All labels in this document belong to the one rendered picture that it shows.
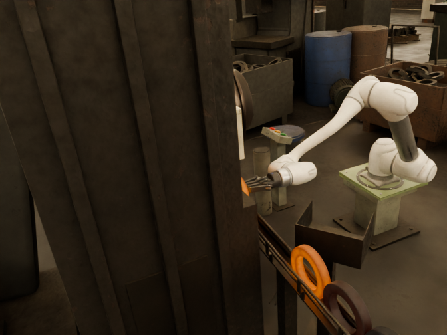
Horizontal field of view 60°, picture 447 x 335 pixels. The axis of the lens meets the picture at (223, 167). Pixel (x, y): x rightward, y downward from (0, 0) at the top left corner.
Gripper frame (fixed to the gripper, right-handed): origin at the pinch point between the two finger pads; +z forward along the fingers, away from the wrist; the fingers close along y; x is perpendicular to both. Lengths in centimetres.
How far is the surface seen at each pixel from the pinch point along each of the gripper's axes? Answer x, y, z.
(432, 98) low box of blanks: -15, 90, -238
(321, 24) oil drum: 8, 506, -439
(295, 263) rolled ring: -6.4, -48.2, 2.3
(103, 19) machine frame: 77, -30, 52
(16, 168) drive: 14, 44, 89
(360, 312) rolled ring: -1, -80, 2
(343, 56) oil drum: -1, 247, -272
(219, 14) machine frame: 76, -31, 20
